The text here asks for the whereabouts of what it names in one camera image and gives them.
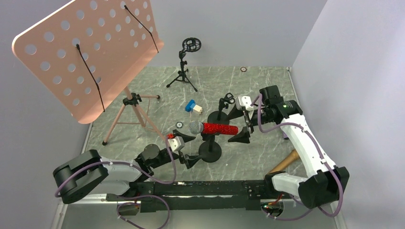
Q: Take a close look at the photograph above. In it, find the red glitter microphone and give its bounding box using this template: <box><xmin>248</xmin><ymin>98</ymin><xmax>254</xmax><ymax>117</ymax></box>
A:
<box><xmin>189</xmin><ymin>121</ymin><xmax>239</xmax><ymax>135</ymax></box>

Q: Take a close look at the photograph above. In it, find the black round mic stand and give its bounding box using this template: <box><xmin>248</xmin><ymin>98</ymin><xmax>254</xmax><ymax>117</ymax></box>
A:
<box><xmin>198</xmin><ymin>134</ymin><xmax>222</xmax><ymax>163</ymax></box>
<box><xmin>207</xmin><ymin>93</ymin><xmax>235</xmax><ymax>125</ymax></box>

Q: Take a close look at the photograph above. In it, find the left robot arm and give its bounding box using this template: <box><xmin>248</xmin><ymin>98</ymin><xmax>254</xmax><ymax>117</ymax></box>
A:
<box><xmin>53</xmin><ymin>130</ymin><xmax>202</xmax><ymax>204</ymax></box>

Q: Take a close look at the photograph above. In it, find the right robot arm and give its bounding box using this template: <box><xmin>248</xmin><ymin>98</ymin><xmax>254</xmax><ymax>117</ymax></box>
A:
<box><xmin>227</xmin><ymin>85</ymin><xmax>350</xmax><ymax>212</ymax></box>

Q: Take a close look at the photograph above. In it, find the pink perforated music stand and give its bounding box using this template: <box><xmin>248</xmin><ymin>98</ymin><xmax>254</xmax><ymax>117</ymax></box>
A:
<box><xmin>11</xmin><ymin>0</ymin><xmax>166</xmax><ymax>146</ymax></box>

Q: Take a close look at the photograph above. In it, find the blue and white toy block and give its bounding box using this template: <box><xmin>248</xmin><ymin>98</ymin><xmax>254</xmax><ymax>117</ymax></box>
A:
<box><xmin>185</xmin><ymin>100</ymin><xmax>203</xmax><ymax>115</ymax></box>

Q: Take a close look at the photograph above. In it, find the purple glitter microphone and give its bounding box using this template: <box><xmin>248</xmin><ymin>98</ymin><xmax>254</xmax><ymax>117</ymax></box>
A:
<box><xmin>283</xmin><ymin>132</ymin><xmax>289</xmax><ymax>140</ymax></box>

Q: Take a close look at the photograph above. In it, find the gold microphone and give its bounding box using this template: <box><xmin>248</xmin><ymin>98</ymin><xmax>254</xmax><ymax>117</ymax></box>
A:
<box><xmin>268</xmin><ymin>149</ymin><xmax>299</xmax><ymax>174</ymax></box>

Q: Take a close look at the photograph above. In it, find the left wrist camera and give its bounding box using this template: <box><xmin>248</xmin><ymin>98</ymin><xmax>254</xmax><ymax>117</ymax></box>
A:
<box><xmin>167</xmin><ymin>134</ymin><xmax>185</xmax><ymax>152</ymax></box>

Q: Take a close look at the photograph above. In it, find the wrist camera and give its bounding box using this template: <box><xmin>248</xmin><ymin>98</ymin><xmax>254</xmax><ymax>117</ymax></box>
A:
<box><xmin>235</xmin><ymin>95</ymin><xmax>254</xmax><ymax>112</ymax></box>
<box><xmin>167</xmin><ymin>134</ymin><xmax>185</xmax><ymax>152</ymax></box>

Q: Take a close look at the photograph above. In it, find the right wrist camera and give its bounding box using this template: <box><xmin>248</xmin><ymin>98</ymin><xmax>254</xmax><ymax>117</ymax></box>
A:
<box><xmin>235</xmin><ymin>95</ymin><xmax>254</xmax><ymax>112</ymax></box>

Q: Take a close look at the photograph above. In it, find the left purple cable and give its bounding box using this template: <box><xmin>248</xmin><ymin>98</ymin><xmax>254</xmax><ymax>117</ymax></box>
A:
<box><xmin>54</xmin><ymin>139</ymin><xmax>178</xmax><ymax>229</ymax></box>

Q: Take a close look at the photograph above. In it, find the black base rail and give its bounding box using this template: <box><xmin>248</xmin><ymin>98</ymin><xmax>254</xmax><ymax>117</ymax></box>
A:
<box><xmin>106</xmin><ymin>179</ymin><xmax>286</xmax><ymax>213</ymax></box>

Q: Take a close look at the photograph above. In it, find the black tripod shock mount stand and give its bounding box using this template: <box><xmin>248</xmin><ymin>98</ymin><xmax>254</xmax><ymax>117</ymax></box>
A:
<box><xmin>166</xmin><ymin>37</ymin><xmax>202</xmax><ymax>92</ymax></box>

